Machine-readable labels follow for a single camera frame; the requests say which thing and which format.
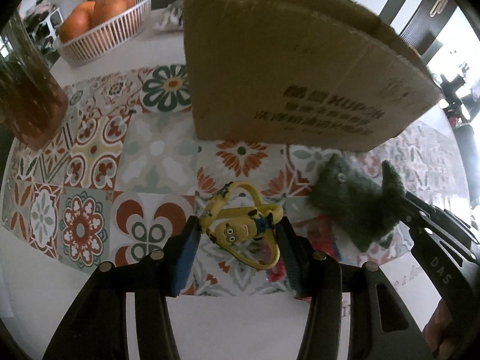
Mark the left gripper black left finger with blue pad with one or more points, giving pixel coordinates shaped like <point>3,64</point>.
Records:
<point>96,324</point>

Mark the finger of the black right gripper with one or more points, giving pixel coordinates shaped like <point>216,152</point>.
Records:
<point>412,211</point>

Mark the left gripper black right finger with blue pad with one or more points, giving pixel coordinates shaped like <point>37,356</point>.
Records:
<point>381,326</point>

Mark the dark green plush toy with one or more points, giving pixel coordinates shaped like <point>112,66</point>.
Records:
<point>366,211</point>

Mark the red snack packet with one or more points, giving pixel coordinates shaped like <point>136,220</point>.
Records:
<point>318,239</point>

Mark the yellow minion toy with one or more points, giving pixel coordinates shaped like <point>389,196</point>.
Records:
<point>226,227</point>

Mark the person's right hand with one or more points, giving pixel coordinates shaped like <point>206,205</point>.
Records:
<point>435,332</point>

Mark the patterned tile table runner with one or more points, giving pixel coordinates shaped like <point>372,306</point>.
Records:
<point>126,170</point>

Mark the brown cardboard box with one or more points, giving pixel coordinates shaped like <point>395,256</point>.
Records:
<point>325,73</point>

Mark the glass vase with dried flowers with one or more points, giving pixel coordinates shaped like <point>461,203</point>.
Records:
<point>33,104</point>

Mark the white plastic fruit basket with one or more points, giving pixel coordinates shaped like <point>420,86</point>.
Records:
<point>109,35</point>

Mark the white shoe rack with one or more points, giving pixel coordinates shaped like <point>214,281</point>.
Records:
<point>41,23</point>

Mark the floral tissue pouch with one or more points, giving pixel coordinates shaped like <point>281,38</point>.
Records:
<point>170,19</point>

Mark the orange fruit front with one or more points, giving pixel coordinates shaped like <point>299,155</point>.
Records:
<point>78,22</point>

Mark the orange fruit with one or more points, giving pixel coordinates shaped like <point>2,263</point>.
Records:
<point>107,9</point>
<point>78,22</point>

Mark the orange fruit back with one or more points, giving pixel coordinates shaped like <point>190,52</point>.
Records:
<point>107,9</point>

